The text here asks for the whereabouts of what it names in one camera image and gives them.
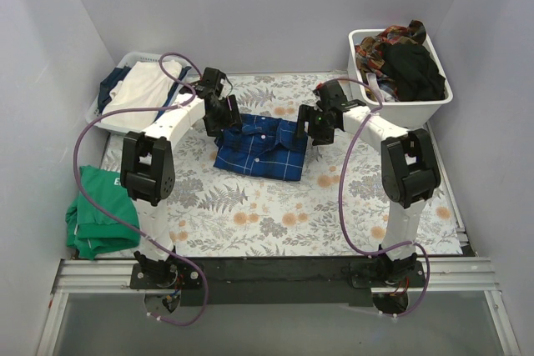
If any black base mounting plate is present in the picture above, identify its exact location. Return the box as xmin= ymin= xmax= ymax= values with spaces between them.
xmin=129 ymin=253 xmax=426 ymax=307

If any folded navy shirt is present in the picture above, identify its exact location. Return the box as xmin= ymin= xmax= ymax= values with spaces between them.
xmin=97 ymin=60 xmax=191 ymax=121

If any black crumpled shirt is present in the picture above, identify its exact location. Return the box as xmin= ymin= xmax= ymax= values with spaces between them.
xmin=380 ymin=43 xmax=446 ymax=102

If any aluminium rail frame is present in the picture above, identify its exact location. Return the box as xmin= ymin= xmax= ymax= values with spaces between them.
xmin=34 ymin=122 xmax=522 ymax=356

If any folded white shirt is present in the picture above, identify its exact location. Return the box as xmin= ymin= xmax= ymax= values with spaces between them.
xmin=101 ymin=62 xmax=174 ymax=131

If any brown plaid crumpled shirt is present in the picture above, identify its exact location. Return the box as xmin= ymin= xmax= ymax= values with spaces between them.
xmin=355 ymin=20 xmax=426 ymax=81

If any white plastic bin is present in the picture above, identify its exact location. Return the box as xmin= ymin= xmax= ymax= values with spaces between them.
xmin=341 ymin=28 xmax=453 ymax=128

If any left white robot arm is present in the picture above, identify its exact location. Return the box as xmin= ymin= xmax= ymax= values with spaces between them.
xmin=120 ymin=68 xmax=242 ymax=290

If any blue plaid long sleeve shirt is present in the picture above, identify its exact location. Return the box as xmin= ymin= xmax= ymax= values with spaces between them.
xmin=214 ymin=114 xmax=308 ymax=182

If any white crumpled garment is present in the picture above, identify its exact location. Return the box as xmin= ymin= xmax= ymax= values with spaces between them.
xmin=365 ymin=73 xmax=399 ymax=103

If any folded green shirt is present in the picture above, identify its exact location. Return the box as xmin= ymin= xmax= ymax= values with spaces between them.
xmin=65 ymin=166 xmax=140 ymax=260

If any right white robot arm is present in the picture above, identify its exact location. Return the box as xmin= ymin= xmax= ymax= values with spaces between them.
xmin=295 ymin=78 xmax=441 ymax=288

